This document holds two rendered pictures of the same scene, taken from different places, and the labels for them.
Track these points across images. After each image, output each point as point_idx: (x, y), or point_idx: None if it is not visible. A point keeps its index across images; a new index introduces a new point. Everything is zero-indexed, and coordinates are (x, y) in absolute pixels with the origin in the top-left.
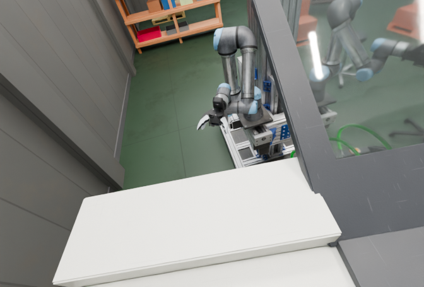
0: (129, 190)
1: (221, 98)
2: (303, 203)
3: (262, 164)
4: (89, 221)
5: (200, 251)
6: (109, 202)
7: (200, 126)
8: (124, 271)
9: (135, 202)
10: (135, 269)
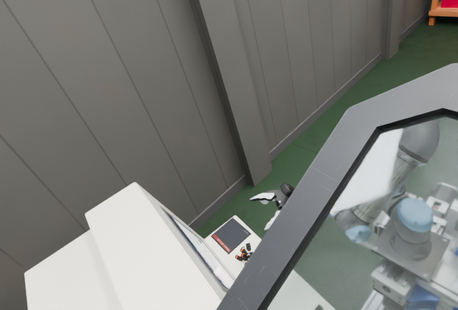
0: (148, 202)
1: (288, 191)
2: None
3: (206, 284)
4: (120, 199)
5: (115, 280)
6: (135, 197)
7: (255, 199)
8: (96, 244)
9: (140, 212)
10: (98, 249)
